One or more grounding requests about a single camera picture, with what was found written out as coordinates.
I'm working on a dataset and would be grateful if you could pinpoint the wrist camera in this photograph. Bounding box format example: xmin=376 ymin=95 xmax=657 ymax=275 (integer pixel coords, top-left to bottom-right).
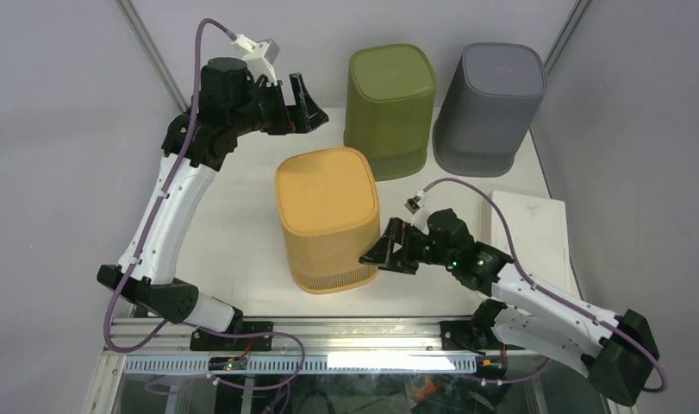
xmin=404 ymin=190 xmax=430 ymax=231
xmin=232 ymin=34 xmax=280 ymax=85

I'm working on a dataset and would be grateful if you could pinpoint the green mesh waste bin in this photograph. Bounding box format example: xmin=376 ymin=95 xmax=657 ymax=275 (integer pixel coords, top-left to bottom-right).
xmin=343 ymin=43 xmax=437 ymax=181

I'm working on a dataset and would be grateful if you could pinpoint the yellow mesh waste bin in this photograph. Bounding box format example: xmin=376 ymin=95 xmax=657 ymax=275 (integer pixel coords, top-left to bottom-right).
xmin=274 ymin=147 xmax=380 ymax=294

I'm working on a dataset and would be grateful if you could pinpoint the white slotted cable duct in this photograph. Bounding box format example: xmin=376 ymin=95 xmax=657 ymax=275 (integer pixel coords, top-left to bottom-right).
xmin=124 ymin=353 xmax=477 ymax=375

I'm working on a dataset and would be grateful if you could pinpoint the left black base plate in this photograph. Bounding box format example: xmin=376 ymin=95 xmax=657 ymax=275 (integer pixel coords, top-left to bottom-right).
xmin=189 ymin=321 xmax=273 ymax=353

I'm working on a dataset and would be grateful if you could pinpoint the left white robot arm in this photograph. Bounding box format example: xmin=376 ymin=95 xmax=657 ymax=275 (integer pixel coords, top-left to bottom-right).
xmin=97 ymin=57 xmax=328 ymax=350

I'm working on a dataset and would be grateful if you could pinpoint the left aluminium corner post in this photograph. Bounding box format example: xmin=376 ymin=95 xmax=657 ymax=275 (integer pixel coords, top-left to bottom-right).
xmin=115 ymin=0 xmax=188 ymax=111

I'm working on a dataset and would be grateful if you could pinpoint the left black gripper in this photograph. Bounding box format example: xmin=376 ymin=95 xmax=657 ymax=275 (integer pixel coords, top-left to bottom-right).
xmin=229 ymin=72 xmax=328 ymax=136

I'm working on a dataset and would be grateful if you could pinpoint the right aluminium corner post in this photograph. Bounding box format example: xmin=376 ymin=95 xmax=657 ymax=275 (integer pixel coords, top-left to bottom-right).
xmin=544 ymin=0 xmax=592 ymax=75

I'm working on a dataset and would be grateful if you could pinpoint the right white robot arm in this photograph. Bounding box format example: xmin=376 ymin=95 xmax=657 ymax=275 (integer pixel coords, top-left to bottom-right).
xmin=359 ymin=209 xmax=659 ymax=406

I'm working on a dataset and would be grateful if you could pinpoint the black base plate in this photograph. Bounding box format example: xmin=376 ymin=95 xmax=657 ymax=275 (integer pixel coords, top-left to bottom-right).
xmin=189 ymin=321 xmax=273 ymax=353
xmin=439 ymin=319 xmax=502 ymax=354

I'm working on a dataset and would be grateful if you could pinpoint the aluminium corner post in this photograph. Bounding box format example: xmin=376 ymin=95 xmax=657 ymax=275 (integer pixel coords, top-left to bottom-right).
xmin=544 ymin=0 xmax=592 ymax=75
xmin=115 ymin=0 xmax=188 ymax=111

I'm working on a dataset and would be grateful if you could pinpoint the white perforated plastic basket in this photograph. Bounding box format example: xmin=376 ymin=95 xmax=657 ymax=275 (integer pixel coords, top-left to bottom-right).
xmin=490 ymin=190 xmax=577 ymax=295

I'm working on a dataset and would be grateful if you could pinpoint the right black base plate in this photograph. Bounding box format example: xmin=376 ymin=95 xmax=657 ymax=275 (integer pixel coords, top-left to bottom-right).
xmin=439 ymin=319 xmax=502 ymax=354

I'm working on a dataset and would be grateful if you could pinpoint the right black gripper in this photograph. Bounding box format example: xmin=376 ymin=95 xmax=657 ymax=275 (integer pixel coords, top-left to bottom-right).
xmin=358 ymin=218 xmax=455 ymax=276

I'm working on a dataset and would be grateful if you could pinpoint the aluminium mounting rail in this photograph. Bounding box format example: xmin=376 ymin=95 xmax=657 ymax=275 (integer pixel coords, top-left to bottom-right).
xmin=132 ymin=316 xmax=468 ymax=356

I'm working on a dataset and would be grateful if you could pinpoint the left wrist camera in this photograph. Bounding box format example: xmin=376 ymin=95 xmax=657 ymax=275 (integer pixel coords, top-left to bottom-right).
xmin=232 ymin=34 xmax=280 ymax=85

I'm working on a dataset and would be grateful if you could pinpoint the grey mesh waste bin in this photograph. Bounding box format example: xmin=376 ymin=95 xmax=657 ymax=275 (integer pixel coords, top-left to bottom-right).
xmin=432 ymin=42 xmax=546 ymax=178

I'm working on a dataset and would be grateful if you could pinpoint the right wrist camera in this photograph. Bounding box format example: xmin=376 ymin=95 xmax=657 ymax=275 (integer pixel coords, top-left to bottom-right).
xmin=404 ymin=190 xmax=430 ymax=231

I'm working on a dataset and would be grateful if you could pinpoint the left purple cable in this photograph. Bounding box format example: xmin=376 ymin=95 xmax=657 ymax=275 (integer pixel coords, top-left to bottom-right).
xmin=102 ymin=18 xmax=306 ymax=394

